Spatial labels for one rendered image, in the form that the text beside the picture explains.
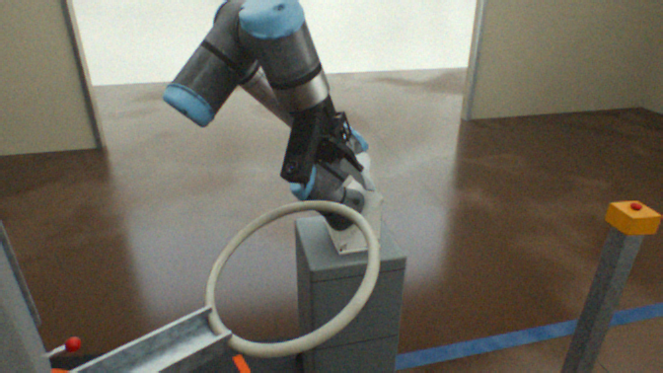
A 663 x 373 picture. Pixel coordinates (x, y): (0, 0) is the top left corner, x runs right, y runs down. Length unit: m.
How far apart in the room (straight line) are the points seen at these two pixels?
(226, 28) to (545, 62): 6.39
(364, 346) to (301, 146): 1.43
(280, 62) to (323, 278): 1.17
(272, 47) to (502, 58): 5.97
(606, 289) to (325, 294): 1.13
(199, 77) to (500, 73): 6.00
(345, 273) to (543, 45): 5.60
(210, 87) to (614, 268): 1.69
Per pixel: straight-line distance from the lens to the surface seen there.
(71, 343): 1.09
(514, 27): 6.53
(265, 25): 0.63
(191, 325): 1.16
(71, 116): 5.79
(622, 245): 1.96
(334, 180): 1.63
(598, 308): 2.13
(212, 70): 0.74
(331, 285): 1.73
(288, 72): 0.66
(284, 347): 1.01
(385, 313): 1.91
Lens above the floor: 1.86
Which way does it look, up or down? 26 degrees down
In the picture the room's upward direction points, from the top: straight up
